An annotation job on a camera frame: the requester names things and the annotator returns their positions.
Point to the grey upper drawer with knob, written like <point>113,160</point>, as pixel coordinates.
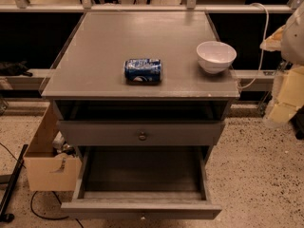
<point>93,133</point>

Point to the black bar on floor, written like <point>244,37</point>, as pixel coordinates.
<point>10,181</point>

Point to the grey bottom drawer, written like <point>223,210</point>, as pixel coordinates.
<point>153,182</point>

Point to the black object on rail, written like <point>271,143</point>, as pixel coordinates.
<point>14,69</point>

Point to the grey wooden drawer cabinet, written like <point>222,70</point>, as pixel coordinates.
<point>88,83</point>

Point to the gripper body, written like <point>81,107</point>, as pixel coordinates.
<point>294,41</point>

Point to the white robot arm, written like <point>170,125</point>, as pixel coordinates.
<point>288,86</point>

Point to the white bowl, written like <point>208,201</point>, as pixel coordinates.
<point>214,57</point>

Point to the cardboard box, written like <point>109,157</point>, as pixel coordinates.
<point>46,170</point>

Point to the blue soda can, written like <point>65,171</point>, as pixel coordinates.
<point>144,70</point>

